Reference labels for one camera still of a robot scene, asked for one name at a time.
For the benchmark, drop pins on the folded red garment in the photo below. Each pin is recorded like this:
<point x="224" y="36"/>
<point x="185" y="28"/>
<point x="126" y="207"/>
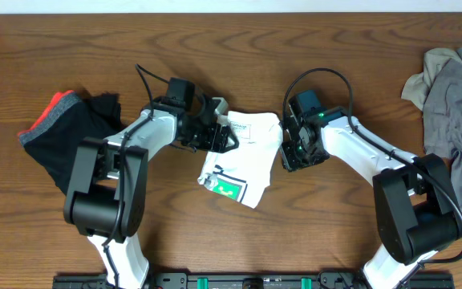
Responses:
<point x="58" y="96"/>

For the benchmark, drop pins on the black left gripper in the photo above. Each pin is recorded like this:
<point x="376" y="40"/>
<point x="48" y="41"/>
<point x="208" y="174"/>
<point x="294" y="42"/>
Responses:
<point x="216" y="144"/>

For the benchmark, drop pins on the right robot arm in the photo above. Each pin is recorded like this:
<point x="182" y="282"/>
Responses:
<point x="416" y="210"/>

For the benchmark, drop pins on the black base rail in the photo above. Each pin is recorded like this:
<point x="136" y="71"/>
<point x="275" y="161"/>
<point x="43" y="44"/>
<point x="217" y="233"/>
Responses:
<point x="255" y="281"/>

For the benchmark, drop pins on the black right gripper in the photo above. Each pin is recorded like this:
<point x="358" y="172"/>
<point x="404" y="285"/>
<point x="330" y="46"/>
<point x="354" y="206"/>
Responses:
<point x="291" y="163"/>

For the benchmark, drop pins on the olive grey garment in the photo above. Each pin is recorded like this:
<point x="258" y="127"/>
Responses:
<point x="418" y="86"/>

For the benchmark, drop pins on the folded black garment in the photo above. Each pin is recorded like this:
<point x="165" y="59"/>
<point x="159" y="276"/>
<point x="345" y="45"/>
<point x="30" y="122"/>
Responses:
<point x="54" y="150"/>

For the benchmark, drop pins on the white t-shirt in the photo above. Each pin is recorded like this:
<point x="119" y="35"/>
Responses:
<point x="242" y="174"/>

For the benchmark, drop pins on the folded grey garment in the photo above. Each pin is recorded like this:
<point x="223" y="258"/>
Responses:
<point x="64" y="105"/>

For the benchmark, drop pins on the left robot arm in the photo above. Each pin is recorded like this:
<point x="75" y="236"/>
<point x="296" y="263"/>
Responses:
<point x="106" y="193"/>

